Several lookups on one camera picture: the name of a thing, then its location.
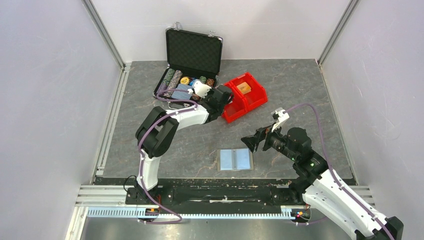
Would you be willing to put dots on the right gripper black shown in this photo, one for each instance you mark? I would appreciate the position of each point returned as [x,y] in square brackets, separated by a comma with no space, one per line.
[252,141]

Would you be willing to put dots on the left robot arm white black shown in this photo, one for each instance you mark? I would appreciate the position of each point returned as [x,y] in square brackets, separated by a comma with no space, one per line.
[155,135]

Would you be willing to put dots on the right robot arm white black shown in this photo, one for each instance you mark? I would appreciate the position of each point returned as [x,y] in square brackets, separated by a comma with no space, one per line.
[321,187]

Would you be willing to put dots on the orange cards in bin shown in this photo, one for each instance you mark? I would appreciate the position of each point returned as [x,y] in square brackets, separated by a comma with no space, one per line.
[244,88]

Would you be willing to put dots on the blue playing card deck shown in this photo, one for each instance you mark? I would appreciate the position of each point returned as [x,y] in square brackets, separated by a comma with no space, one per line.
[182,93]

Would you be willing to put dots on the left red plastic bin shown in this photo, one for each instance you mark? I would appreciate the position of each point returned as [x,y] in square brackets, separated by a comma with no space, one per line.
[235,109]

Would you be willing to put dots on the red plastic bin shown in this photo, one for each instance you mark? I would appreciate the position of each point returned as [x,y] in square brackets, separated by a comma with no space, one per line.
[235,109]
[257,97]

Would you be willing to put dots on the right red plastic bin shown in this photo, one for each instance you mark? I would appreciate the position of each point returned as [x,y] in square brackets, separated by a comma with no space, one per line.
[257,97]

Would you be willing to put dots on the black poker chip case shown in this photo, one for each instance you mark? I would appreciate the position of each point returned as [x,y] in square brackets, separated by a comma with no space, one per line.
[191,56]

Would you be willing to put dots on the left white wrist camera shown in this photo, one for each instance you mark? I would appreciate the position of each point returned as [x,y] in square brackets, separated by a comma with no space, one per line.
[200,89]

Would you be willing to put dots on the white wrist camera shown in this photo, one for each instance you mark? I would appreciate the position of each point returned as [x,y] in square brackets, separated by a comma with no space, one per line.
[280,116]
[200,89]

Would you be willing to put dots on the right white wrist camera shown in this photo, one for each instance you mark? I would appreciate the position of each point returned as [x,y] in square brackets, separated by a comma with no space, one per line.
[280,116]

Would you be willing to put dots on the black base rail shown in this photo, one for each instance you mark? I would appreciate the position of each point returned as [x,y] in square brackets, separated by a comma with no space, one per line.
[219,196]

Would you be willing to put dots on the white cable duct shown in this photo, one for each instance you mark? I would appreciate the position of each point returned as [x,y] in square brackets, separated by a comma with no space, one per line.
[143,213]

